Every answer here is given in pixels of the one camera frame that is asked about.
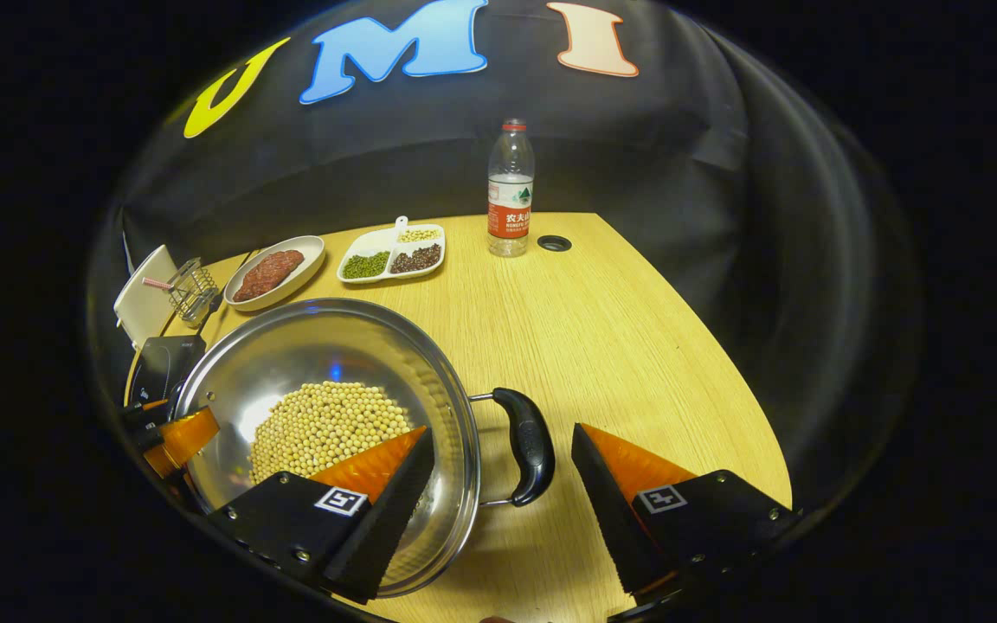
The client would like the red meat slice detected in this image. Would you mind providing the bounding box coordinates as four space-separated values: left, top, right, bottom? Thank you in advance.
258 249 306 286
233 264 279 303

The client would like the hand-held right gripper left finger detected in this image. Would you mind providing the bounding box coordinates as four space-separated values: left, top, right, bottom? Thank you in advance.
207 424 436 605

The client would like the black power cable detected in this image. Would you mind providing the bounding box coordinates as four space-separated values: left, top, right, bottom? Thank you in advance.
204 250 257 343

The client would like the round white plate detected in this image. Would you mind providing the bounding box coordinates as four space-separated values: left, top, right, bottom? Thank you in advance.
223 235 326 312

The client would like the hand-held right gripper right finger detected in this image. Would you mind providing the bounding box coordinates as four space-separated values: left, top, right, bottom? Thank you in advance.
571 422 802 598

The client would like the white toaster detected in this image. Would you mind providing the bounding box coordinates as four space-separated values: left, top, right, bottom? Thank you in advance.
113 245 181 351

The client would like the stainless steel pot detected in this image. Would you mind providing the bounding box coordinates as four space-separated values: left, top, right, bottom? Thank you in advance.
171 298 556 598

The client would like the small wire basket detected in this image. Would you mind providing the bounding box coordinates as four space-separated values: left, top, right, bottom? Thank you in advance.
165 257 222 328

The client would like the pile of soybeans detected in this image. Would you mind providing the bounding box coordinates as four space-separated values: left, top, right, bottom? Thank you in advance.
249 382 417 485

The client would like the heap of dark red beans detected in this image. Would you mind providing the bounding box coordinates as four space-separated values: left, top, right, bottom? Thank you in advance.
390 243 443 274

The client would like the heap of green beans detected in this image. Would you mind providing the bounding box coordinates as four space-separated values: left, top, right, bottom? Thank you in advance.
342 251 391 279

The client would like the black backdrop cloth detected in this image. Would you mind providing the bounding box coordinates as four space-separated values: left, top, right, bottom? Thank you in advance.
87 0 923 520

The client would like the white divided dish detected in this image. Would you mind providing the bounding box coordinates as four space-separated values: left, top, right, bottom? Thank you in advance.
337 216 447 285

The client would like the black induction cooktop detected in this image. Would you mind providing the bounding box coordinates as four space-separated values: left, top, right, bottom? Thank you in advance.
126 335 207 408

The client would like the clear plastic water bottle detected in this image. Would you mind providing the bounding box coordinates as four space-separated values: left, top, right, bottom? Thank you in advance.
487 119 536 258

